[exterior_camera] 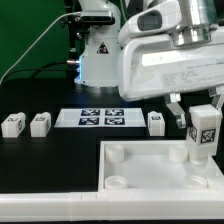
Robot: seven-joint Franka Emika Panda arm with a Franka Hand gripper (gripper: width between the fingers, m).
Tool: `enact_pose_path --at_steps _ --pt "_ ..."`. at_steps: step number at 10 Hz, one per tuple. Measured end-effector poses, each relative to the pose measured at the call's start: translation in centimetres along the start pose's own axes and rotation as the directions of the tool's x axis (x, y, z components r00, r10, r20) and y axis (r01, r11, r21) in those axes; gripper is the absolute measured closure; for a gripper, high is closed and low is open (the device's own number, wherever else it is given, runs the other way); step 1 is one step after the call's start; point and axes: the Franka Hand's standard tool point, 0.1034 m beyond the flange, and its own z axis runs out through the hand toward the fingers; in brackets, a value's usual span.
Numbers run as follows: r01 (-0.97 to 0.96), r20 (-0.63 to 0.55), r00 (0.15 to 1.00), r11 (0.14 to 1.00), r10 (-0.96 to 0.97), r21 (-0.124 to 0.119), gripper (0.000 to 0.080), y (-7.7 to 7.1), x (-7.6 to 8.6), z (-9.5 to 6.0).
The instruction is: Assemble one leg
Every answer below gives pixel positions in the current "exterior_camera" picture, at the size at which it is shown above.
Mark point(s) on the white square tabletop part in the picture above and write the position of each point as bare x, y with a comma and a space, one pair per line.
154, 165

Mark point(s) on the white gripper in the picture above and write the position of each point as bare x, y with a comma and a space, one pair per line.
153, 66

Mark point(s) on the white L-shaped obstacle fence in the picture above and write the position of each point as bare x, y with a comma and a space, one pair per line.
114, 205

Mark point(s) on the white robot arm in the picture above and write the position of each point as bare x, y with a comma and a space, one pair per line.
99, 61

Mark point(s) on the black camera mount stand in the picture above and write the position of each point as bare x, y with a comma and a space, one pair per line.
72, 21

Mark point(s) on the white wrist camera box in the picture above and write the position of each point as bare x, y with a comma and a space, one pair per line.
157, 19

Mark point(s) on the white sheet with tags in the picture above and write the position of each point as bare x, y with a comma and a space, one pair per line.
100, 117

